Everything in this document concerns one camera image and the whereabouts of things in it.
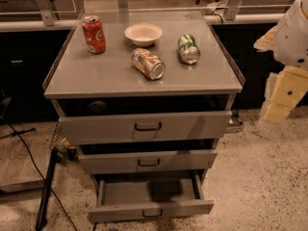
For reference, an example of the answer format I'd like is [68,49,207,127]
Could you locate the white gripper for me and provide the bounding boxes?
[260,65,308,124]

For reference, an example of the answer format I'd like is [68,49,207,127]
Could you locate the grey bottom drawer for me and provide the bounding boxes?
[89,170,214,222]

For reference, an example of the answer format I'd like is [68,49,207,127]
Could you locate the grey drawer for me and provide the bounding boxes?
[59,95,232,145]
[89,170,214,222]
[77,140,217,175]

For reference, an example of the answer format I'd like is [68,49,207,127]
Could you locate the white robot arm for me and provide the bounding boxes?
[253,0,308,126]

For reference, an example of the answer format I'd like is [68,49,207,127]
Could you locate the grey middle drawer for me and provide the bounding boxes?
[77,140,217,175]

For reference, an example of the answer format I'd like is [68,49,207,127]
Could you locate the grey drawer cabinet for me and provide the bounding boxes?
[42,10,246,182]

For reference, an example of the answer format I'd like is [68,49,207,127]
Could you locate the grey top drawer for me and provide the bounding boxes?
[59,95,232,145]

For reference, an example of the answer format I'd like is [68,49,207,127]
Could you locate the green soda can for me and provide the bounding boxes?
[178,34,200,64]

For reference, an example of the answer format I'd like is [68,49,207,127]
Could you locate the gold soda can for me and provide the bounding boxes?
[131,48,166,80]

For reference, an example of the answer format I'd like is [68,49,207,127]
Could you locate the white bowl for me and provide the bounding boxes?
[124,23,163,47]

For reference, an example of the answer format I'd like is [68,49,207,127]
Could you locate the red soda can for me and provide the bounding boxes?
[82,15,106,54]

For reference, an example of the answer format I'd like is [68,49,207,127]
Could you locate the black metal stand leg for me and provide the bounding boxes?
[36,148,58,231]

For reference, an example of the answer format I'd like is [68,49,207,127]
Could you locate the black floor cable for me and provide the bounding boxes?
[0,115,79,231]

